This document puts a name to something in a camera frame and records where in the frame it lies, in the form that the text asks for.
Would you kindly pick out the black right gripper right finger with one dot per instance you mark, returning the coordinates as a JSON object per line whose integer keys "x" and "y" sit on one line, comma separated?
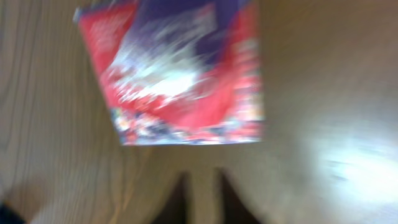
{"x": 233, "y": 210}

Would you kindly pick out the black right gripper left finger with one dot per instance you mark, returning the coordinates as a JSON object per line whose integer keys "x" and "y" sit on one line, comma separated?
{"x": 175, "y": 208}

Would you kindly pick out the red purple pad pack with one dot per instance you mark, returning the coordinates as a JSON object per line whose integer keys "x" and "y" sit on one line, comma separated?
{"x": 177, "y": 71}

